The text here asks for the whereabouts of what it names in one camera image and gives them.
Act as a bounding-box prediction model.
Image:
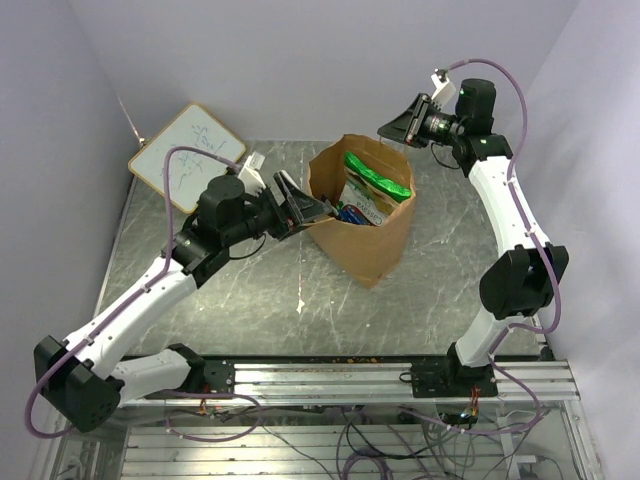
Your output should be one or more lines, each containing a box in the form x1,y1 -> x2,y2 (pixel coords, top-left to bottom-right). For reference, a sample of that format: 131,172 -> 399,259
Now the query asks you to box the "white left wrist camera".
237,165 -> 266,196

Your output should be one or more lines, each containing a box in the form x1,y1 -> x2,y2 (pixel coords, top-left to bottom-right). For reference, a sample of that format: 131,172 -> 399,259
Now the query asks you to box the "brown paper bag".
304,134 -> 416,288

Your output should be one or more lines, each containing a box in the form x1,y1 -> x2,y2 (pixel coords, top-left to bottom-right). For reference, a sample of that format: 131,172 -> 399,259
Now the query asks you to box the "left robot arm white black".
34,171 -> 333,433

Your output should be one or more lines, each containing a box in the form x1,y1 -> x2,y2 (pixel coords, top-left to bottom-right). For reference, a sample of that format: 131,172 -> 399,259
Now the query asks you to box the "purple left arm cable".
24,145 -> 251,439

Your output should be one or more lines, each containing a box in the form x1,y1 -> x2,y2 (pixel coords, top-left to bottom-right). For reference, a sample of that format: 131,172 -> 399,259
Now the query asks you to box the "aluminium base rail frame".
42,357 -> 604,479

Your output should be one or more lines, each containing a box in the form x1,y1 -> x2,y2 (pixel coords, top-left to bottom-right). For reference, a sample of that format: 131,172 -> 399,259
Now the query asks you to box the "white eraser block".
244,151 -> 265,171

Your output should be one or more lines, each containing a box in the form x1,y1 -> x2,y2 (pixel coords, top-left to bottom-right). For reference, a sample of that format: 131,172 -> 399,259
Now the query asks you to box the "small whiteboard yellow frame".
128,103 -> 246,213

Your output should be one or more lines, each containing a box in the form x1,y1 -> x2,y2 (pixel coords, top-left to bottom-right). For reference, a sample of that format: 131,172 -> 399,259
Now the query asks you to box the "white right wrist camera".
431,69 -> 456,110

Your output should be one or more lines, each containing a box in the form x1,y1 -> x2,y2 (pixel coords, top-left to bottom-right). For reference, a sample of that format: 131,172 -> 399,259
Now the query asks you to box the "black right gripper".
378,94 -> 465,149

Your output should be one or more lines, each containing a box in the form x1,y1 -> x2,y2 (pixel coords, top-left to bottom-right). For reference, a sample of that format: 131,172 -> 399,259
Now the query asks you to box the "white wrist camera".
237,165 -> 266,196
431,69 -> 456,110

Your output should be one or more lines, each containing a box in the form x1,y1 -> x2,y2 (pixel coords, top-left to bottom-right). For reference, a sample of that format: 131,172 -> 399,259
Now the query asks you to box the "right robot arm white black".
378,71 -> 569,396

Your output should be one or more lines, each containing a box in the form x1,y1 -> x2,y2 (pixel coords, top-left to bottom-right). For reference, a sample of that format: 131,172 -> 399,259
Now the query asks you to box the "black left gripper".
223,171 -> 331,246

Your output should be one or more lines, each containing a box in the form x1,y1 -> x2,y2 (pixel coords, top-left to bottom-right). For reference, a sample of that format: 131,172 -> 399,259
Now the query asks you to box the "green cassava chips bag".
336,151 -> 411,227

